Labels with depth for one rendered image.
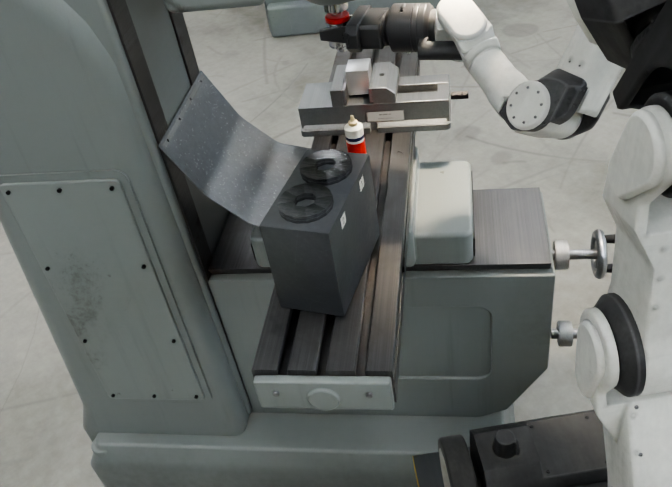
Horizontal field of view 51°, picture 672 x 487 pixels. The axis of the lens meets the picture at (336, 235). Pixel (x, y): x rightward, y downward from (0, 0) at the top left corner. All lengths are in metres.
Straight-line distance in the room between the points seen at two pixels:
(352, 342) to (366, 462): 0.82
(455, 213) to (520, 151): 1.69
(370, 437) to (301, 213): 0.96
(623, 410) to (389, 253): 0.48
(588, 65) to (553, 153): 2.08
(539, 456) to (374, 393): 0.43
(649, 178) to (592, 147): 2.49
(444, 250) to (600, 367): 0.60
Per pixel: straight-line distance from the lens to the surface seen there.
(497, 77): 1.24
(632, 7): 0.82
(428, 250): 1.53
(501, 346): 1.74
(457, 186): 1.64
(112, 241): 1.60
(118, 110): 1.41
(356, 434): 1.95
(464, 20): 1.29
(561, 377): 2.31
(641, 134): 0.79
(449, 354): 1.78
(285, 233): 1.11
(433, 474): 1.64
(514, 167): 3.13
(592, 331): 1.02
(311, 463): 1.97
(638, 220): 0.86
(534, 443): 1.46
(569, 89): 1.14
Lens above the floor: 1.80
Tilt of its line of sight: 39 degrees down
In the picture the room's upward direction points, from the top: 10 degrees counter-clockwise
